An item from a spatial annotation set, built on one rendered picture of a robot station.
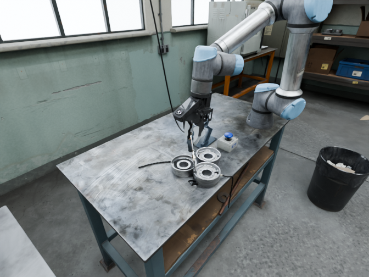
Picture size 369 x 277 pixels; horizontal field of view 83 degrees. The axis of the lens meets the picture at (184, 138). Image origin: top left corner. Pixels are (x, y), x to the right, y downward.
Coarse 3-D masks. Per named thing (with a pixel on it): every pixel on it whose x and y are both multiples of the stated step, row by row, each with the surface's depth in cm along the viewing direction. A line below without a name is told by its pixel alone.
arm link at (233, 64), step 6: (222, 54) 73; (228, 54) 74; (234, 54) 75; (222, 60) 71; (228, 60) 72; (234, 60) 74; (240, 60) 75; (222, 66) 72; (228, 66) 73; (234, 66) 74; (240, 66) 75; (222, 72) 74; (228, 72) 75; (234, 72) 76; (240, 72) 77
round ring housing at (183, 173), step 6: (180, 156) 89; (186, 156) 89; (180, 162) 87; (186, 162) 87; (174, 168) 82; (180, 168) 84; (186, 168) 84; (192, 168) 82; (180, 174) 82; (186, 174) 82; (192, 174) 85
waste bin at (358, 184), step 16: (320, 160) 157; (336, 160) 171; (352, 160) 164; (368, 160) 152; (320, 176) 159; (336, 176) 148; (352, 176) 142; (320, 192) 163; (336, 192) 154; (352, 192) 152; (336, 208) 162
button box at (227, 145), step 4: (224, 136) 101; (220, 140) 98; (224, 140) 98; (228, 140) 98; (232, 140) 98; (236, 140) 98; (220, 144) 99; (224, 144) 97; (228, 144) 96; (232, 144) 96; (236, 144) 100; (220, 148) 100; (224, 148) 98; (228, 148) 97; (232, 148) 98; (228, 152) 98
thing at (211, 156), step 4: (200, 148) 93; (204, 148) 94; (208, 148) 94; (212, 148) 94; (200, 152) 93; (208, 152) 93; (216, 152) 93; (196, 156) 90; (204, 156) 92; (208, 156) 93; (212, 156) 92; (220, 156) 88; (200, 160) 87; (204, 160) 86; (216, 160) 86; (216, 164) 88
